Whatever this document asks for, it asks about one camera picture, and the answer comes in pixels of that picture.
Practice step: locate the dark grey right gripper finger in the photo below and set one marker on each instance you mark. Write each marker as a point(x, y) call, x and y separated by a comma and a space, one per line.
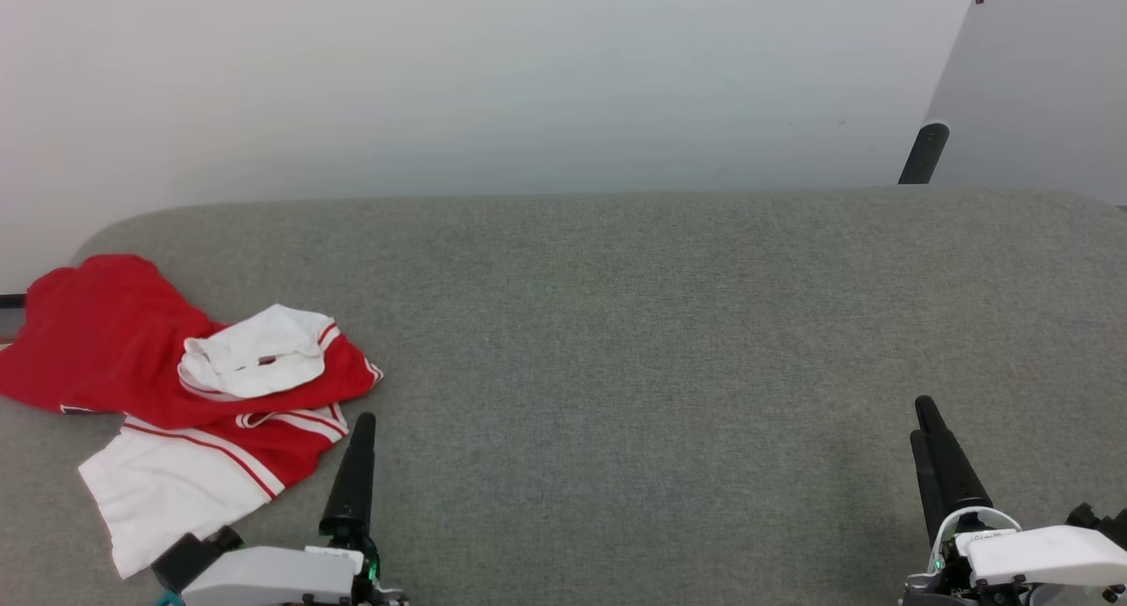
point(924, 491)
point(955, 474)

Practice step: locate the grey fabric sofa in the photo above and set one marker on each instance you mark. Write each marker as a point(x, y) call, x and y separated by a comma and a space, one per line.
point(616, 368)

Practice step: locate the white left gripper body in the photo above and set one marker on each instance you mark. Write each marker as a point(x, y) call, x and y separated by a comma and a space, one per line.
point(273, 578)

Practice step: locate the black pole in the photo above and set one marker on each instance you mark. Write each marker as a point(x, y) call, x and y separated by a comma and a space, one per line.
point(924, 152)

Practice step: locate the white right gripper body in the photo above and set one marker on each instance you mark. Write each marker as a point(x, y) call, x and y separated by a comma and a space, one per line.
point(1048, 557)

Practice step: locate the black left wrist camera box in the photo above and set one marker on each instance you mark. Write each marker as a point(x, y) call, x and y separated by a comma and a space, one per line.
point(189, 555)

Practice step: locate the light grey panel board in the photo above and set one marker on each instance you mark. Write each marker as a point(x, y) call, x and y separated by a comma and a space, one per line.
point(1039, 86)

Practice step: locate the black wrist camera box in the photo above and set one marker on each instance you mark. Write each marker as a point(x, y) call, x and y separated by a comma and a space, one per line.
point(189, 555)
point(1101, 522)

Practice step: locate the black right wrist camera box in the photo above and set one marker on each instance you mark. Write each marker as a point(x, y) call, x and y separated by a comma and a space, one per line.
point(1101, 522)

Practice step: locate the red and white basketball jersey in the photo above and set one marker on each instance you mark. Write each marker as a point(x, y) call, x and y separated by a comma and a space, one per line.
point(114, 351)

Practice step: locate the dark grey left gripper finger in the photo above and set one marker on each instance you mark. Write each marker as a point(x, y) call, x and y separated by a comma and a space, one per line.
point(352, 491)

